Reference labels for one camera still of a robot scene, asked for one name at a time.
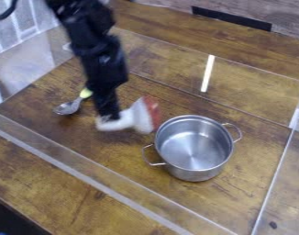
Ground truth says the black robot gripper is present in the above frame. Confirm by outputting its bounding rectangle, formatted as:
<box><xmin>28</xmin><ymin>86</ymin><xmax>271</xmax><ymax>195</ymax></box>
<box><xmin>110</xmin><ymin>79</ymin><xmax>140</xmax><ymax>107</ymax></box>
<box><xmin>45</xmin><ymin>0</ymin><xmax>127</xmax><ymax>121</ymax></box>

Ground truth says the white red plush mushroom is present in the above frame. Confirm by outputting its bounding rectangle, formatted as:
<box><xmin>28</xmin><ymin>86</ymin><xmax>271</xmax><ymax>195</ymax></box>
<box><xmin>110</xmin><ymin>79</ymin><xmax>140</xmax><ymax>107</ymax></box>
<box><xmin>96</xmin><ymin>95</ymin><xmax>160</xmax><ymax>134</ymax></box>

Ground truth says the clear acrylic triangle stand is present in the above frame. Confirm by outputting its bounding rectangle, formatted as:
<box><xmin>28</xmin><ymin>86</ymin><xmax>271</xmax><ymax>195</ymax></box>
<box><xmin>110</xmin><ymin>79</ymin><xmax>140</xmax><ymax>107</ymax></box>
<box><xmin>62</xmin><ymin>43</ymin><xmax>72</xmax><ymax>51</ymax></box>

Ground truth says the spoon with green handle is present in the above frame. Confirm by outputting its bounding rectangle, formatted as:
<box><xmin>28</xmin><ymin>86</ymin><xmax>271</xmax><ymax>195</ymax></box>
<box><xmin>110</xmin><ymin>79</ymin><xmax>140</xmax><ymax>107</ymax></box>
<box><xmin>52</xmin><ymin>88</ymin><xmax>93</xmax><ymax>115</ymax></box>

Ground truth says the silver pot with handles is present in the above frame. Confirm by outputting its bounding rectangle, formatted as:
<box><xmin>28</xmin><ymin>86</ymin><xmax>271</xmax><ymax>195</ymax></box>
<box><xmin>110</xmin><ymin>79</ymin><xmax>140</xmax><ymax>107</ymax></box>
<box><xmin>141</xmin><ymin>115</ymin><xmax>243</xmax><ymax>182</ymax></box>

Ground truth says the black wall slot strip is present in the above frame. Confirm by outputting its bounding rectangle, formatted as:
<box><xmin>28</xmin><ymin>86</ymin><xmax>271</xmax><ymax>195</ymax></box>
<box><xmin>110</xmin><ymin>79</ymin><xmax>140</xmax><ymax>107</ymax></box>
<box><xmin>191</xmin><ymin>6</ymin><xmax>272</xmax><ymax>31</ymax></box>

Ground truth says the black cable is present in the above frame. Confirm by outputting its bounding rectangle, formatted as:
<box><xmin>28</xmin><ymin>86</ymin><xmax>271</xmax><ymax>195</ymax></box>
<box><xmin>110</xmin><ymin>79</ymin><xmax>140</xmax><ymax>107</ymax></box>
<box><xmin>0</xmin><ymin>0</ymin><xmax>20</xmax><ymax>22</ymax></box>

